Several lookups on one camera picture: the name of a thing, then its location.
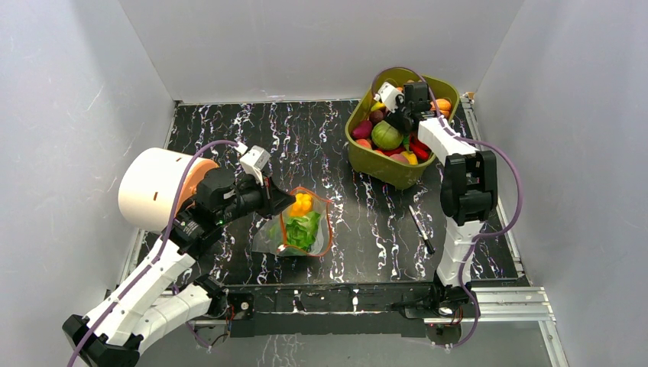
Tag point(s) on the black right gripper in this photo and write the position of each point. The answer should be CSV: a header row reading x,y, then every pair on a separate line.
x,y
405,115

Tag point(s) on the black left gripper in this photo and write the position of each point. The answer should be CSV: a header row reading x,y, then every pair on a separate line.
x,y
274,199

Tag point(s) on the orange pumpkin toy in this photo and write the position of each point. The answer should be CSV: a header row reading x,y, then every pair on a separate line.
x,y
442,106

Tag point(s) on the yellow bell pepper toy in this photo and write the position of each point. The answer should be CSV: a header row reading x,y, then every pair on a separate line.
x,y
302,206

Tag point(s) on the clear zip top bag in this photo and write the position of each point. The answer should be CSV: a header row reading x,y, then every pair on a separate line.
x,y
267,239

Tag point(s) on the green lettuce toy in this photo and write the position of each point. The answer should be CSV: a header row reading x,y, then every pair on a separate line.
x,y
300,235

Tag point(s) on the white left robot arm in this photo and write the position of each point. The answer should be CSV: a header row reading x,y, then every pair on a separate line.
x,y
189,206

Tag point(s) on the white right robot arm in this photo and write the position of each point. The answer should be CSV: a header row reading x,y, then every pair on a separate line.
x,y
468,191

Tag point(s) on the yellow banana toy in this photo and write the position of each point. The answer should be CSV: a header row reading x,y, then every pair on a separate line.
x,y
378,106

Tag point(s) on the dark brown round toy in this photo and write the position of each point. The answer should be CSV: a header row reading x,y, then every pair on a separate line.
x,y
376,116

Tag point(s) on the green cabbage toy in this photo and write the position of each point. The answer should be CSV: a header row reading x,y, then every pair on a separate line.
x,y
385,136

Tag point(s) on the red chili pepper toy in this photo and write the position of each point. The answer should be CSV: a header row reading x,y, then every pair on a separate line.
x,y
414,151

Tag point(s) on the olive green plastic bin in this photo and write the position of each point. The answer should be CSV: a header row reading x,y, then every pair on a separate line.
x,y
380,166

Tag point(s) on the dark red beet toy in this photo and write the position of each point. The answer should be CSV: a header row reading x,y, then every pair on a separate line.
x,y
362,130

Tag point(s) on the pink peach toy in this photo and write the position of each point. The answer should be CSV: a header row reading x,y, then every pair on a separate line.
x,y
365,143

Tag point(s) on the white orange cylinder roll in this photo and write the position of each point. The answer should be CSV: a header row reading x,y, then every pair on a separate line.
x,y
149,186

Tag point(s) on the black white pen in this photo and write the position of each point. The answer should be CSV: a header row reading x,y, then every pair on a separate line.
x,y
421,231

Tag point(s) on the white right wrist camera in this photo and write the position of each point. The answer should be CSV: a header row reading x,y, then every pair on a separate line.
x,y
390,96

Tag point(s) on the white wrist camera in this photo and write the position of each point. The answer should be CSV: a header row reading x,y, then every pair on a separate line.
x,y
390,96
253,162

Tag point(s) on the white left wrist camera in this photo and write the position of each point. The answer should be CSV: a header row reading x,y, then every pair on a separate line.
x,y
253,162

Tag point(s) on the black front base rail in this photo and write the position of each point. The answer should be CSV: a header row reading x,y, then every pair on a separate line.
x,y
400,308

